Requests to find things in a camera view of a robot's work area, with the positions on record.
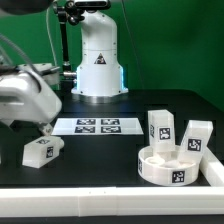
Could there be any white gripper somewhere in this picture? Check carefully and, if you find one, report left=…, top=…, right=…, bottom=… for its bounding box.
left=0, top=71, right=62, bottom=136

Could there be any white round stool seat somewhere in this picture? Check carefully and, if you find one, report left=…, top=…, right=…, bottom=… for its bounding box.
left=138, top=146, right=199, bottom=187

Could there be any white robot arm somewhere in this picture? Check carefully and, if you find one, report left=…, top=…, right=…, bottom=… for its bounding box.
left=0, top=0, right=128, bottom=126

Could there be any white fiducial marker sheet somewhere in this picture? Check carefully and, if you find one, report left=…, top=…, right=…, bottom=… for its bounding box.
left=52, top=118, right=143, bottom=136

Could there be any white L-shaped obstacle fence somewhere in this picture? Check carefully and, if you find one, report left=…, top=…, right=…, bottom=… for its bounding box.
left=0, top=150, right=224, bottom=218

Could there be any black cable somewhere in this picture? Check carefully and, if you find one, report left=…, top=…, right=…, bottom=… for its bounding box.
left=58, top=70, right=78, bottom=91

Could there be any grey braided camera cable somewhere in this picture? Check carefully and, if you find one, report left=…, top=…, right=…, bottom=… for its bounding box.
left=0, top=33, right=43, bottom=93

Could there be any white cable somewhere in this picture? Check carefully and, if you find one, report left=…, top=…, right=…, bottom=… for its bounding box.
left=45, top=6, right=60, bottom=74

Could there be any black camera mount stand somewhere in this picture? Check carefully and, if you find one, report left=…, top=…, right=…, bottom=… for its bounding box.
left=53, top=0, right=111, bottom=83

